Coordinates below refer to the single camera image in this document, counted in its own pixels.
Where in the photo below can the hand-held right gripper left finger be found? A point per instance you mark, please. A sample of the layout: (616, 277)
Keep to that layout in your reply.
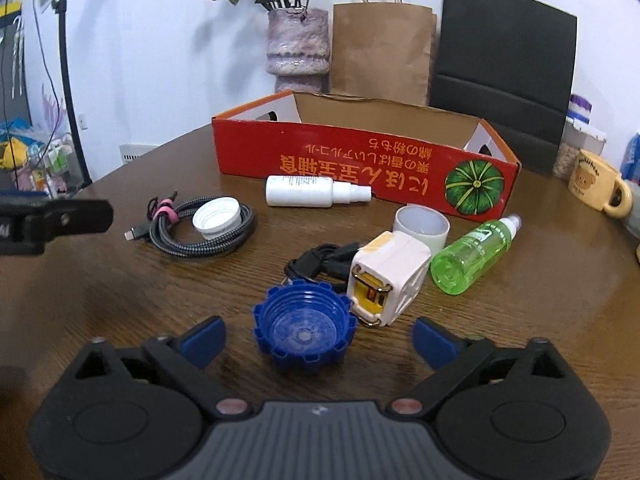
(202, 342)

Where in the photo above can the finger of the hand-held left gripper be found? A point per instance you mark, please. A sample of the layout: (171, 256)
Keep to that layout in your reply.
(75, 217)

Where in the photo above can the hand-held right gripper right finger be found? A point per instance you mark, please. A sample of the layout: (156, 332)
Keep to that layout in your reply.
(431, 345)

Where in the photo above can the white power adapter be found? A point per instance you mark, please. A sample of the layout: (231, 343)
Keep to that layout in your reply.
(395, 270)

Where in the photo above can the green spray bottle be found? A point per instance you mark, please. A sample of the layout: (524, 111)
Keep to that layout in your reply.
(465, 260)

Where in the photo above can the blue plastic cap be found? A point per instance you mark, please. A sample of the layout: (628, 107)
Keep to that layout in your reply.
(305, 332)

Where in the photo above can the white tape roll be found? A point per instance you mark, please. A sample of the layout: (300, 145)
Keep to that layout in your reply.
(425, 240)

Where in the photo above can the white plastic cap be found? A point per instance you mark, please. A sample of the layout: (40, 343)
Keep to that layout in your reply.
(216, 220)

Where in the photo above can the white spray bottle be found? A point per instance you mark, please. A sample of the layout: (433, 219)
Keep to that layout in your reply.
(300, 191)

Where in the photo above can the red cardboard box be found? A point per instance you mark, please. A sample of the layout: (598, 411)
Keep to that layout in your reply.
(320, 170)

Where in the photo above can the shelf of small toys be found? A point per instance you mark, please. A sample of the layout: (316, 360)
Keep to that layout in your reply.
(35, 160)

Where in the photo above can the black curved stand pole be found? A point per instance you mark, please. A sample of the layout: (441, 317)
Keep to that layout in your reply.
(67, 85)

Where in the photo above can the yellow bear mug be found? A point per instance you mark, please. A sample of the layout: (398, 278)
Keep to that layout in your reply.
(592, 182)

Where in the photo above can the pale grey bowl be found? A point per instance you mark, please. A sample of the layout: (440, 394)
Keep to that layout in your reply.
(634, 222)

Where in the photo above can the clear container of nuts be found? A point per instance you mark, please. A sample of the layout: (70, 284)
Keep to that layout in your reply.
(575, 152)

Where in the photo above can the blue drink can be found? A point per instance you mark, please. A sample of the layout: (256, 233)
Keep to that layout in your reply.
(632, 157)

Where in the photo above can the purple capped white jar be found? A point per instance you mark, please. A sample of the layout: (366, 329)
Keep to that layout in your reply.
(580, 107)

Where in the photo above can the mottled purple vase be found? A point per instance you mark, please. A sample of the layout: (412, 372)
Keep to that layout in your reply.
(297, 45)

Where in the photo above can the brown paper bag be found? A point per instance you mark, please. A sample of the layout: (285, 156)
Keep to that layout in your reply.
(380, 55)

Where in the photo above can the black paper bag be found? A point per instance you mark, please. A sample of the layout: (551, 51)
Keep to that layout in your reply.
(505, 60)

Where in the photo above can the white wall vent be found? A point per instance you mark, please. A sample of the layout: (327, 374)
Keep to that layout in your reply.
(137, 153)

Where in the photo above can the white wall outlet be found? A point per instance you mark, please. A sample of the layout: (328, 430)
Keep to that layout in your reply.
(83, 122)

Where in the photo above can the dark wall board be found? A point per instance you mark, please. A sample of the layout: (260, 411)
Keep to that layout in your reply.
(12, 60)

